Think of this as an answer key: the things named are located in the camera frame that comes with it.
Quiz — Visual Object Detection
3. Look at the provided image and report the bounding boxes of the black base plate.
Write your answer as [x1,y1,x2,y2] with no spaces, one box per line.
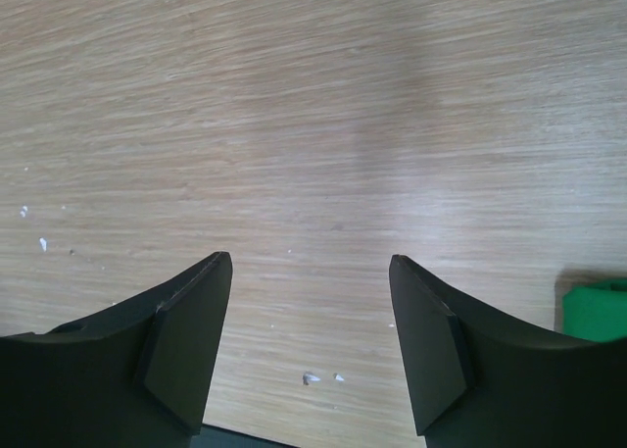
[190,424,294,448]

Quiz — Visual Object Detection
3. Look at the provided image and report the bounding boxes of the folded green t-shirt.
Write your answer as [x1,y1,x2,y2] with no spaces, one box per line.
[562,278,627,342]

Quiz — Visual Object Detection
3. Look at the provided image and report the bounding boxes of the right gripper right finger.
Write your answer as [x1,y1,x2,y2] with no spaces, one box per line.
[389,255,626,447]

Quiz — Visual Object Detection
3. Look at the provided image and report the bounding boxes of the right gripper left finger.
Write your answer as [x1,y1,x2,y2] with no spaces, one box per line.
[1,252,231,447]

